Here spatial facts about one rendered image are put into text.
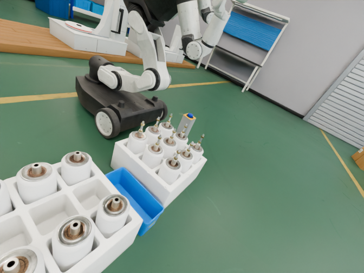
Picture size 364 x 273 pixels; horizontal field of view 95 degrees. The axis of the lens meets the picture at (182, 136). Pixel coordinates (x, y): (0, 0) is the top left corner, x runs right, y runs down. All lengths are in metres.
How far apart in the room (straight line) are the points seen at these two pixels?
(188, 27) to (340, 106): 5.21
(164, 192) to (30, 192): 0.47
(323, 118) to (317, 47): 1.81
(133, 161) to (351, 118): 5.55
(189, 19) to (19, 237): 1.01
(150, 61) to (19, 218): 0.94
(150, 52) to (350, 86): 5.17
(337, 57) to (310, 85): 0.77
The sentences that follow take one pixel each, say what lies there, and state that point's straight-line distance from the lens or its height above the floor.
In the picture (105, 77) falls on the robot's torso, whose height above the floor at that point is 0.29.
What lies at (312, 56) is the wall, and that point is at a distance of 5.75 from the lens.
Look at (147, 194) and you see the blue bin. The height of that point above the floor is 0.10.
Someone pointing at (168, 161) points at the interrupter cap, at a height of 0.25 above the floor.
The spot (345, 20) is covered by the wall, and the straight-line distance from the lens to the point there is 5.90.
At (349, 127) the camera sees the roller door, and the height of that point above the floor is 0.34.
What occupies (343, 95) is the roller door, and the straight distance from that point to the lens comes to 5.76.
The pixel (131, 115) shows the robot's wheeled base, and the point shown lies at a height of 0.18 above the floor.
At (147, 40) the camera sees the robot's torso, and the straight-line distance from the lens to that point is 1.15.
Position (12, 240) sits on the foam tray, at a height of 0.07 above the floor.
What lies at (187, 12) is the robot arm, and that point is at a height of 0.83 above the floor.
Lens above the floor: 0.76
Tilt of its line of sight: 30 degrees down
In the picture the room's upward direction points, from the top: 25 degrees clockwise
